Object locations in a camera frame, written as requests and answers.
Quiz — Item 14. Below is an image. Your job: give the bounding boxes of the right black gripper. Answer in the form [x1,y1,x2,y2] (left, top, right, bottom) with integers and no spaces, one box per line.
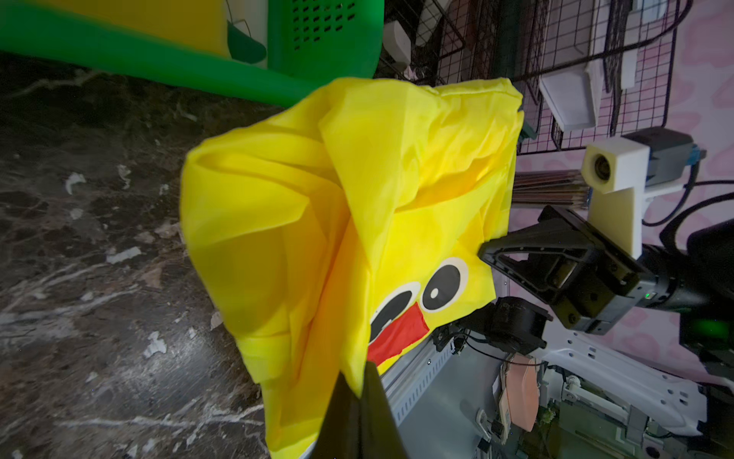
[458,206,677,355]

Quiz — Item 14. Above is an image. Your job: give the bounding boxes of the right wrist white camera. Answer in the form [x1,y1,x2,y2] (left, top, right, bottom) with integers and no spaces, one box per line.
[581,127,706,259]

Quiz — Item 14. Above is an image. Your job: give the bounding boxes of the plain yellow raincoat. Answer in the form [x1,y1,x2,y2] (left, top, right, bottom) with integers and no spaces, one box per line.
[40,0,231,57]

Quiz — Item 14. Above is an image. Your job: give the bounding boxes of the yellow duck raincoat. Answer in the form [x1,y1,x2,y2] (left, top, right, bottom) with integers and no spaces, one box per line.
[180,78,524,458]

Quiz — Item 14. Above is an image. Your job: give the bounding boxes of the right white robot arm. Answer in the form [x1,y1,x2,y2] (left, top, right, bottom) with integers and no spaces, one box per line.
[461,207,733,446]

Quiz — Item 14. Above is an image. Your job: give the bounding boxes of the white dinosaur raincoat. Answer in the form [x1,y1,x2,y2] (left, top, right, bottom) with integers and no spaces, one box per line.
[225,1,267,64]

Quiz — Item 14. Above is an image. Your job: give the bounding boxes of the green plastic basket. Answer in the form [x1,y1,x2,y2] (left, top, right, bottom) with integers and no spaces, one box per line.
[1,1,384,107]

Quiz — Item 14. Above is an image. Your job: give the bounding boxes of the black wire organizer rack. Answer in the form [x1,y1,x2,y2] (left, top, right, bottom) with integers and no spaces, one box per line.
[377,1,692,155]

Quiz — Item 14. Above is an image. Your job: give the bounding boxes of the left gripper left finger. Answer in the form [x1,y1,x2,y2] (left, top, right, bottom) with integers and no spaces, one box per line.
[311,374,361,459]

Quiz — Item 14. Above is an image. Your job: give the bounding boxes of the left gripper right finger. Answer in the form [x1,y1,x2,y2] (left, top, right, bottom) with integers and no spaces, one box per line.
[359,361,408,459]

